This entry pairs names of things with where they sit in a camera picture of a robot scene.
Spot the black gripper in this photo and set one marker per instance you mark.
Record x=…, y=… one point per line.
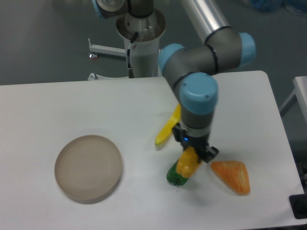
x=196, y=138

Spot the yellow toy pepper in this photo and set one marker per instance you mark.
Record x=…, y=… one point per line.
x=188, y=163

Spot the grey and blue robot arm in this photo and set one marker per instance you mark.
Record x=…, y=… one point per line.
x=189, y=72

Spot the green toy pepper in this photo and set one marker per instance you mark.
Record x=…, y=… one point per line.
x=174, y=178

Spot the beige round plate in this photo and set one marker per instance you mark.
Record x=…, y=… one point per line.
x=88, y=169

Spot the yellow toy banana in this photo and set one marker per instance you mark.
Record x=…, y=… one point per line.
x=165, y=133

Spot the orange toy bread wedge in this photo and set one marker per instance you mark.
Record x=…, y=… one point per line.
x=234, y=174

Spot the white side table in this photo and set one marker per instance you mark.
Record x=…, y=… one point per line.
x=298, y=94

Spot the black device at table edge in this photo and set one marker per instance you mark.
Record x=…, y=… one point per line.
x=299, y=205

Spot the blue bundle in background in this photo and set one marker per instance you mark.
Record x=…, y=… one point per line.
x=295, y=6

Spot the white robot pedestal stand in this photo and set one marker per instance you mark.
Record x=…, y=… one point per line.
x=141, y=38

